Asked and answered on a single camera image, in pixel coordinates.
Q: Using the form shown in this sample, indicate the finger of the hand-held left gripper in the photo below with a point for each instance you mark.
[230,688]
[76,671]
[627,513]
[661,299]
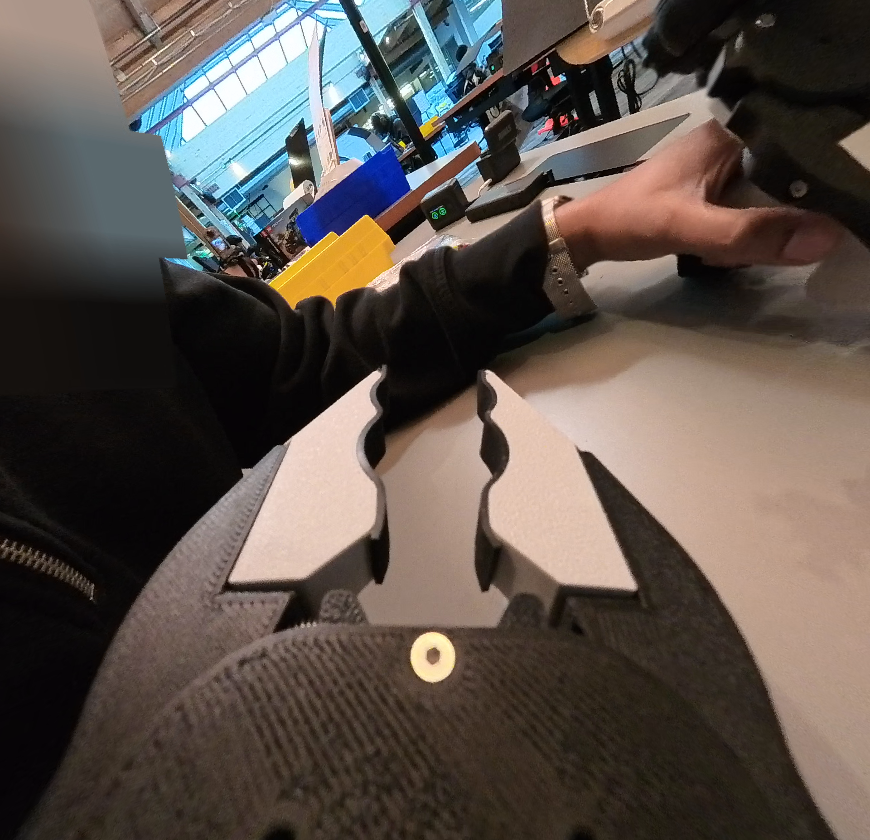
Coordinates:
[860,152]

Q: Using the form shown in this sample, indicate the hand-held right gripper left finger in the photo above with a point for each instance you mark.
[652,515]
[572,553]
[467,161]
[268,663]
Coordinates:
[312,520]

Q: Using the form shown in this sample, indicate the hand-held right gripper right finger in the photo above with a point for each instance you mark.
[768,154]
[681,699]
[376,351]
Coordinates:
[557,520]

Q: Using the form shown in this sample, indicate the yellow storage bin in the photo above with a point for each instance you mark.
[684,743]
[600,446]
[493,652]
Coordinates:
[333,262]

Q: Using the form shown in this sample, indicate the clear bag of bricks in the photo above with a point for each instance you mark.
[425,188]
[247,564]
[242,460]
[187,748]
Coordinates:
[452,244]

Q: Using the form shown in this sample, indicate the person's left forearm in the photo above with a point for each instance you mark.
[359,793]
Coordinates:
[408,309]

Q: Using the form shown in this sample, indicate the person's left hand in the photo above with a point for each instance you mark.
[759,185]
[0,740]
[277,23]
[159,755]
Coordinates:
[646,207]

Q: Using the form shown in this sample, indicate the person's black clothing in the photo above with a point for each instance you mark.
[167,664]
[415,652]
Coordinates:
[102,479]

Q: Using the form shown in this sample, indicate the silver mesh wristwatch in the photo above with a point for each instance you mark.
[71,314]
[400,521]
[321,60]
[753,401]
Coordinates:
[567,282]

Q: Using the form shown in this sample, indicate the dark grey screen panel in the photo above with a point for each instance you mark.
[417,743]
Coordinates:
[544,10]

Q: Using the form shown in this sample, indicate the black device box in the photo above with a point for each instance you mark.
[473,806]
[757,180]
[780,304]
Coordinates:
[499,160]

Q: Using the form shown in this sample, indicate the black power bank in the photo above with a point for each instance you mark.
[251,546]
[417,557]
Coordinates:
[506,201]

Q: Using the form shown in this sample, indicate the blue storage bin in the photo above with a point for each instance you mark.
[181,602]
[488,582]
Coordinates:
[360,201]

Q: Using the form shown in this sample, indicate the black charger cube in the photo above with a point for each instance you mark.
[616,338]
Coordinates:
[442,204]

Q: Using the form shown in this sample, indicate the grey table with brown edge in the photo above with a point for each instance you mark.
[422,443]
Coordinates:
[435,173]

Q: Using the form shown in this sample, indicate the white curved board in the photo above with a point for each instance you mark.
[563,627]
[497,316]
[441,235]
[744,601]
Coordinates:
[319,105]

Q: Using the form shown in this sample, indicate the black steel column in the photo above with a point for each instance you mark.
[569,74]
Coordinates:
[380,65]

